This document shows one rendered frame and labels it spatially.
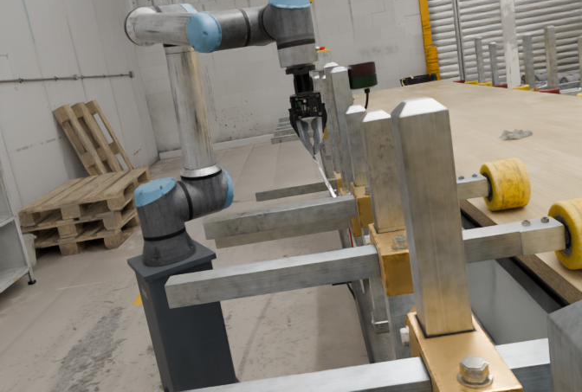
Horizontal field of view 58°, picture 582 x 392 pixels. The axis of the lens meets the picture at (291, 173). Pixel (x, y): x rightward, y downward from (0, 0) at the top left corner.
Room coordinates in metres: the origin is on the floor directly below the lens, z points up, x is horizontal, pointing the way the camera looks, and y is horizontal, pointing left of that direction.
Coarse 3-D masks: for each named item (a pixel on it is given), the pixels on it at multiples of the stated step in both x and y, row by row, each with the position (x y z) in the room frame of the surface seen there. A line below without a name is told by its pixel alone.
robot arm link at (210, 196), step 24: (168, 48) 1.80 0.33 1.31; (192, 48) 1.81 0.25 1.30; (168, 72) 1.84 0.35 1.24; (192, 72) 1.81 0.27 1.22; (192, 96) 1.81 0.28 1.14; (192, 120) 1.82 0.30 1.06; (192, 144) 1.83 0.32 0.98; (192, 168) 1.84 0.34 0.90; (216, 168) 1.86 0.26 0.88; (192, 192) 1.81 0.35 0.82; (216, 192) 1.84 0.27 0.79
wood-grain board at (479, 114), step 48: (384, 96) 3.36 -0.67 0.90; (432, 96) 2.83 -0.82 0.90; (480, 96) 2.45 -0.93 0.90; (528, 96) 2.16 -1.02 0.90; (576, 96) 1.93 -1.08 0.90; (480, 144) 1.37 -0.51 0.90; (528, 144) 1.27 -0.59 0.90; (576, 144) 1.19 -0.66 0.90; (576, 192) 0.84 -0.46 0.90; (576, 288) 0.53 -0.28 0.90
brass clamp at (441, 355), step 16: (416, 320) 0.39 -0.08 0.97; (416, 336) 0.37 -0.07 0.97; (432, 336) 0.36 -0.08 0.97; (448, 336) 0.36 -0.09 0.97; (464, 336) 0.35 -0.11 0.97; (480, 336) 0.35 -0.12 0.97; (416, 352) 0.38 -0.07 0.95; (432, 352) 0.34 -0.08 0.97; (448, 352) 0.34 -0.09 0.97; (464, 352) 0.33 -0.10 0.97; (480, 352) 0.33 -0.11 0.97; (496, 352) 0.33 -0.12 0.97; (432, 368) 0.32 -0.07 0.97; (448, 368) 0.32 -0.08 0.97; (496, 368) 0.31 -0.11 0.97; (432, 384) 0.32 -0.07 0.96; (448, 384) 0.30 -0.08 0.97; (496, 384) 0.29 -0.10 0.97; (512, 384) 0.29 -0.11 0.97
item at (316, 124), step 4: (312, 120) 1.27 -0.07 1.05; (316, 120) 1.25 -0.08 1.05; (320, 120) 1.26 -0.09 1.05; (312, 124) 1.26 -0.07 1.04; (316, 124) 1.25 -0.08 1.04; (320, 124) 1.26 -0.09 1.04; (316, 128) 1.26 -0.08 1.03; (320, 128) 1.26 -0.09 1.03; (316, 132) 1.26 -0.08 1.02; (320, 132) 1.26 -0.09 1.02; (316, 136) 1.26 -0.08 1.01; (320, 136) 1.26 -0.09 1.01; (316, 140) 1.26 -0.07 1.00; (320, 140) 1.26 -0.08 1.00; (316, 144) 1.26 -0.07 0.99; (320, 144) 1.26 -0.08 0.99; (316, 148) 1.26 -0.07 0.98; (316, 152) 1.26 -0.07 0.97
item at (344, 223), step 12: (288, 228) 1.08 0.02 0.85; (300, 228) 1.08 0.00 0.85; (312, 228) 1.08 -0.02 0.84; (324, 228) 1.08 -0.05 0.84; (336, 228) 1.08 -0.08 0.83; (216, 240) 1.09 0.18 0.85; (228, 240) 1.09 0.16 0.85; (240, 240) 1.09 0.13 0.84; (252, 240) 1.08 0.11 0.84; (264, 240) 1.08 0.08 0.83
